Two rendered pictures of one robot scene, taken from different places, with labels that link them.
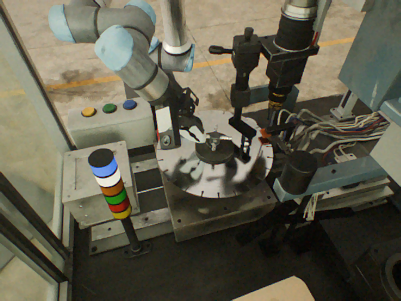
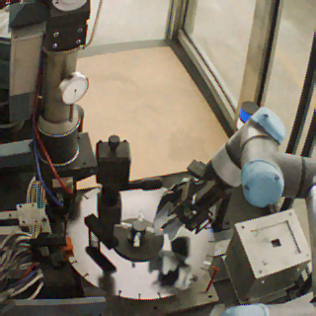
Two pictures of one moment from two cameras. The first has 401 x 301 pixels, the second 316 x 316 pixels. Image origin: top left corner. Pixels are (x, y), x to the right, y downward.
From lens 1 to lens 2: 1.32 m
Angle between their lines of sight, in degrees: 88
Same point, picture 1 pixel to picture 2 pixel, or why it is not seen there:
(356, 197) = not seen: outside the picture
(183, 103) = (190, 183)
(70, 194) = (289, 216)
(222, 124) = (122, 274)
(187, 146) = (174, 245)
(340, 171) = (25, 144)
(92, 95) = not seen: outside the picture
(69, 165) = (302, 244)
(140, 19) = (256, 148)
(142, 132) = not seen: outside the picture
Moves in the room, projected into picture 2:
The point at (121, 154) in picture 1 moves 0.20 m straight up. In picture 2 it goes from (256, 260) to (281, 205)
